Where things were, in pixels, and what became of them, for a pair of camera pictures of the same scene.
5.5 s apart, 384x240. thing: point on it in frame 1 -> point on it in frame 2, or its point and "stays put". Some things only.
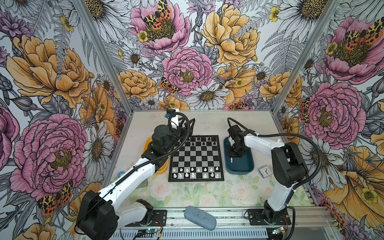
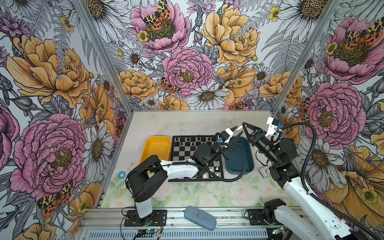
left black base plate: x=159 y=219 stays put
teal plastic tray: x=240 y=165 stays put
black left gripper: x=184 y=130 -> x=237 y=136
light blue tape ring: x=120 y=173 stays put
